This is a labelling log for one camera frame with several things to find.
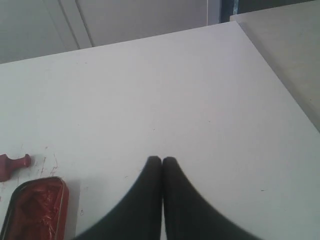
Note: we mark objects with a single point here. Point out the red stamp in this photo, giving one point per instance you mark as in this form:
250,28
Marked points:
8,166

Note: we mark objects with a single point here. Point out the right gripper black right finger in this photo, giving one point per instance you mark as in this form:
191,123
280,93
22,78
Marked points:
187,215

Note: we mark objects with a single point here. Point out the white cabinet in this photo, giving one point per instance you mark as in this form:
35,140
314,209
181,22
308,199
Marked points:
35,28

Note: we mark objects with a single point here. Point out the red ink pad tin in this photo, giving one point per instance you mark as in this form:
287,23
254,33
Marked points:
37,210

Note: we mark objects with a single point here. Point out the grey side table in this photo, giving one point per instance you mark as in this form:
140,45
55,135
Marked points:
288,38

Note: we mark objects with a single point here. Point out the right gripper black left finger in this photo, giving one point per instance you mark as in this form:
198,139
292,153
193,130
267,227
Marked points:
138,216

